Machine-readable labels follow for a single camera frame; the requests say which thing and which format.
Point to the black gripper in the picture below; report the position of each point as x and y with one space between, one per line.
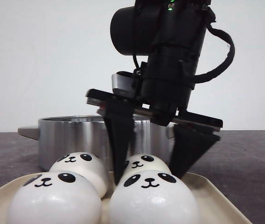
164 102

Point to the panda bun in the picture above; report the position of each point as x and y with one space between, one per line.
56 197
140 162
153 197
87 165

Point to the stainless steel steamer pot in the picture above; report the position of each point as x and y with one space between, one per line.
58 136

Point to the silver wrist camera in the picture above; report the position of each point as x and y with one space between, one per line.
122 84

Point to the cream plastic tray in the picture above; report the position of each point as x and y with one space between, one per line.
214 206

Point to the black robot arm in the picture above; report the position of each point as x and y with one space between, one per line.
170 33

